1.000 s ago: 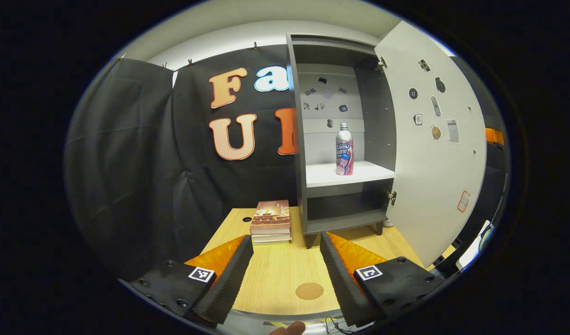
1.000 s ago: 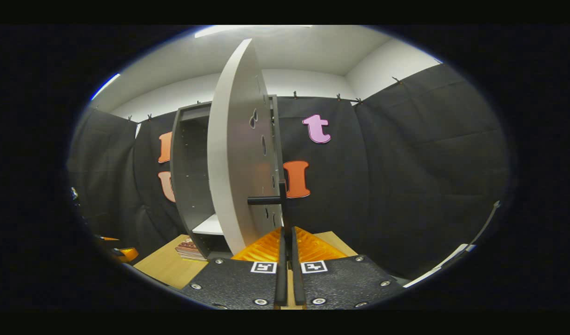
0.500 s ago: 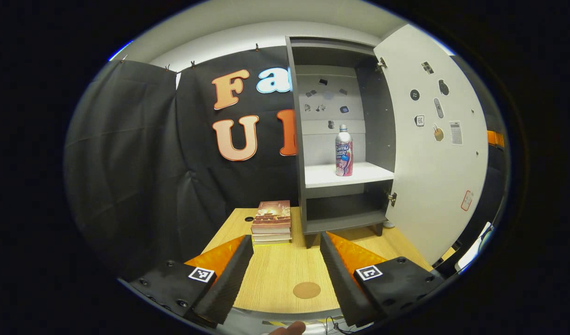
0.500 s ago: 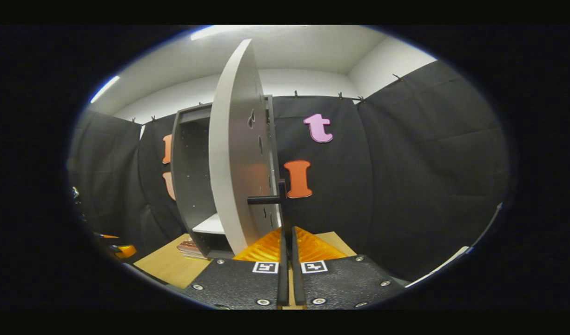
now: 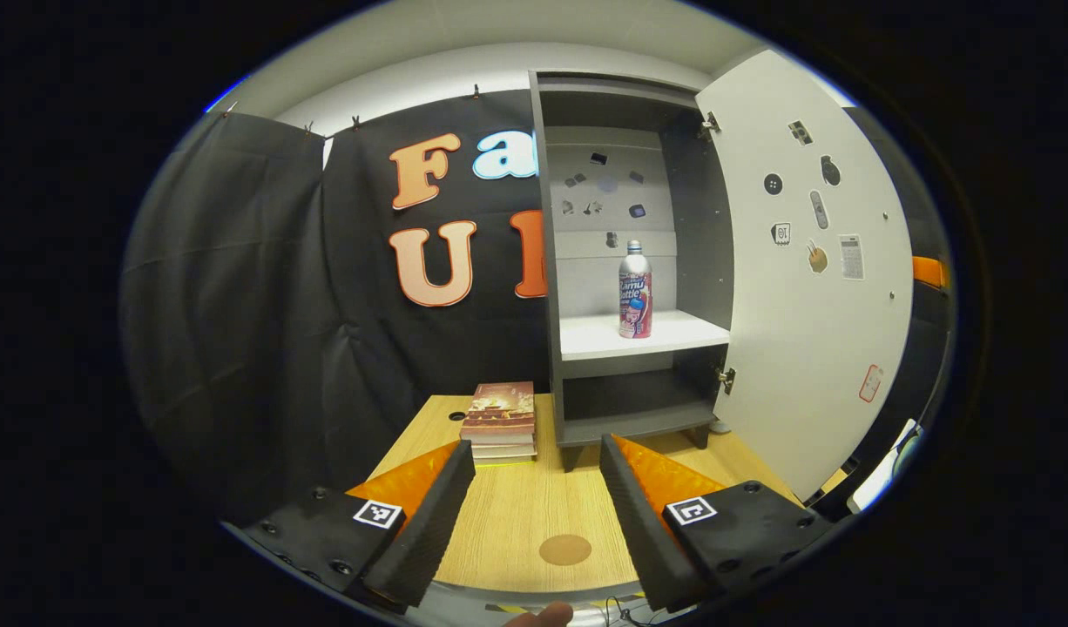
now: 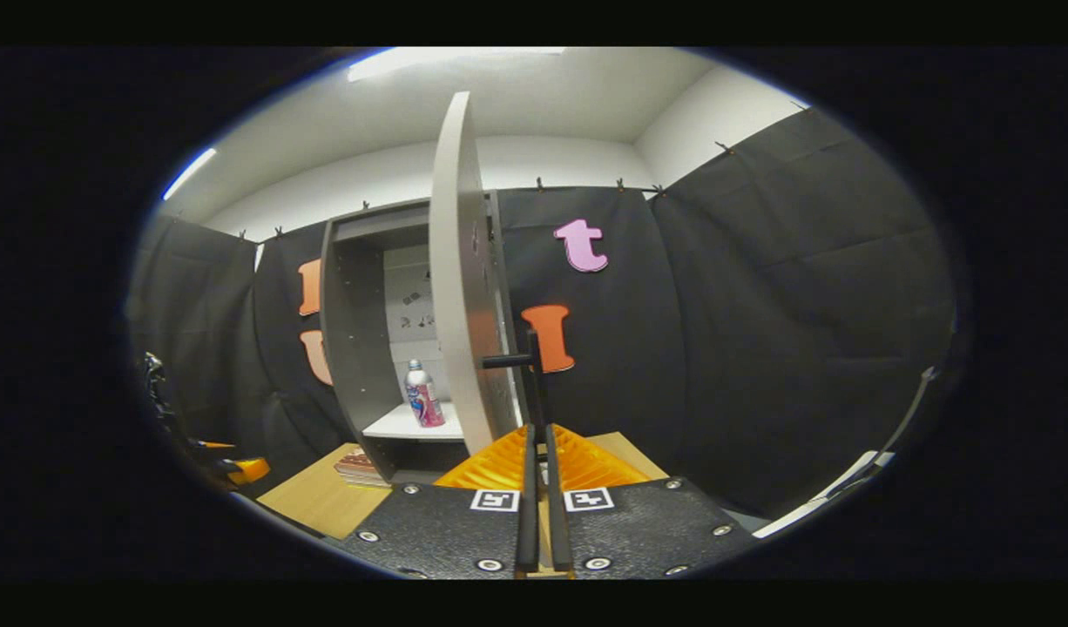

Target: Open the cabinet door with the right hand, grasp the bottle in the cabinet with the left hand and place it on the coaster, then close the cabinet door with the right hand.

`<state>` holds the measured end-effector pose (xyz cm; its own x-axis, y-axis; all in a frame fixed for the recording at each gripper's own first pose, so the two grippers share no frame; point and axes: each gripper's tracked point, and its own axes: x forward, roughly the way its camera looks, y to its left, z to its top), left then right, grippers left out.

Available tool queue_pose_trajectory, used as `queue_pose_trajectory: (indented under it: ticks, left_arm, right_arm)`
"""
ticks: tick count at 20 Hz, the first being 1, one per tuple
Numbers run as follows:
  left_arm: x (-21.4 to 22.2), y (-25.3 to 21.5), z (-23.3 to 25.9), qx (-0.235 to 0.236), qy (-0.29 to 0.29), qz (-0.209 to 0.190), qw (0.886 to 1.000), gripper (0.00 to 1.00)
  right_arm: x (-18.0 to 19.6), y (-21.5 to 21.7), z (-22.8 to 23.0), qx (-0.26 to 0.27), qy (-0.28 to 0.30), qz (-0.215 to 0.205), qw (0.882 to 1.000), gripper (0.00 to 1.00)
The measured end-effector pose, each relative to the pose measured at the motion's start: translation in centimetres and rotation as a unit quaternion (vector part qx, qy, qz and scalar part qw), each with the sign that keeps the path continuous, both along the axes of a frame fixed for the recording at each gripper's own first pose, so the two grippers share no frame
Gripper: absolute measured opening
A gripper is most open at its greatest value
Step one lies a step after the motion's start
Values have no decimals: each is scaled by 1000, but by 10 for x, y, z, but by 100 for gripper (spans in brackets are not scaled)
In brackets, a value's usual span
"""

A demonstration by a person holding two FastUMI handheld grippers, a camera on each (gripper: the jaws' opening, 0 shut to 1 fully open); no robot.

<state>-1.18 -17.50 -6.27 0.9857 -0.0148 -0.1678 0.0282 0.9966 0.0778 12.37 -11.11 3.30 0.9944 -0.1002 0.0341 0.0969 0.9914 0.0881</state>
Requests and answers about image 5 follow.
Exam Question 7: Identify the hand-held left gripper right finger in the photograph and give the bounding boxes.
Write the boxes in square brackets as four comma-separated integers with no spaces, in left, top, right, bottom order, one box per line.
[598,434,836,613]

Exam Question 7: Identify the red cover book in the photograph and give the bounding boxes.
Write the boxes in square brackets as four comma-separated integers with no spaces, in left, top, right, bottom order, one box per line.
[461,381,537,437]

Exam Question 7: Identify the black backdrop cloth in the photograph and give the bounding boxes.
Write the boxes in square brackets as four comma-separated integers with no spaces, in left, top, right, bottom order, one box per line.
[120,87,953,523]

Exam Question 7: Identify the white cabinet shelf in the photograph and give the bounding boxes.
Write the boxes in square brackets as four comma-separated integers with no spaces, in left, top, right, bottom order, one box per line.
[558,309,732,362]

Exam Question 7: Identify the white cabinet door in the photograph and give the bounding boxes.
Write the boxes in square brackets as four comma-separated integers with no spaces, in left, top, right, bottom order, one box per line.
[695,50,916,503]

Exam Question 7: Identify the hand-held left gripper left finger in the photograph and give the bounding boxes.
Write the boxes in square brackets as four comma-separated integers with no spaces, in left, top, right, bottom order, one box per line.
[225,440,477,615]

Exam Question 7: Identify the round brown coaster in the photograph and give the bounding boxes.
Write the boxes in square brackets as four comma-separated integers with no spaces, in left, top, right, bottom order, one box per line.
[538,534,593,567]

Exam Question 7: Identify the silver bottle with red label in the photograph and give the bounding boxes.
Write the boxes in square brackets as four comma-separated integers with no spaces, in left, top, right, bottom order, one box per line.
[618,240,653,340]

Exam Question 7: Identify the grey round device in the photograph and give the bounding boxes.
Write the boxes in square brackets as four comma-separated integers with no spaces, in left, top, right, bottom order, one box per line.
[891,427,924,476]

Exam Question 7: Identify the grey cabinet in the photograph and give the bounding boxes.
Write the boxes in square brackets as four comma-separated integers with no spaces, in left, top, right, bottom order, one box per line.
[529,71,735,472]

